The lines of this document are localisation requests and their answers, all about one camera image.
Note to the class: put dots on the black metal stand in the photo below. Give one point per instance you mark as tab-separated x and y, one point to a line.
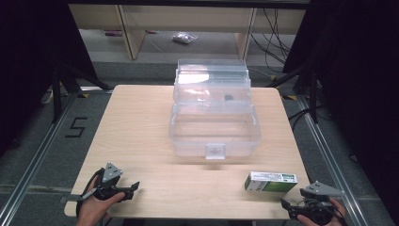
57	94
312	91

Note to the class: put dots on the clear plastic storage box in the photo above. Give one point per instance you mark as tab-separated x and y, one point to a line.
214	125

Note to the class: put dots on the pink flat object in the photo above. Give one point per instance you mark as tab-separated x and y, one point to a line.
113	33

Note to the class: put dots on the small dark object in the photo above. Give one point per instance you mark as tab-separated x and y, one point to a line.
229	97

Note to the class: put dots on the person's right hand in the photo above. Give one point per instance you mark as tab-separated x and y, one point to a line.
337	216

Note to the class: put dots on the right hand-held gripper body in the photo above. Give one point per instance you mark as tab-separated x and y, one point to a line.
320	204

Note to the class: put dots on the person's left hand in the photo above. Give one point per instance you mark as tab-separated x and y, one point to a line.
94	208

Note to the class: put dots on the yellow tape piece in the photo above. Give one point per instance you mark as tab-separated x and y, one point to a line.
82	95
289	97

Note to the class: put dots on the aluminium floor rail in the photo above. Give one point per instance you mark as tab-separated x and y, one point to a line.
34	157
329	157

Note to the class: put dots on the green and white carton box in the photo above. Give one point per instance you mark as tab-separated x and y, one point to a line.
270	182

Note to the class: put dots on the crumpled clear plastic bag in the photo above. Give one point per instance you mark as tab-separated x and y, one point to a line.
184	38

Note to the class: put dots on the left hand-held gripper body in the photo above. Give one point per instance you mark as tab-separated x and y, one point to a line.
110	175

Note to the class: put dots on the dark curtain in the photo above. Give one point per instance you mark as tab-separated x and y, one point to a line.
28	62
360	94

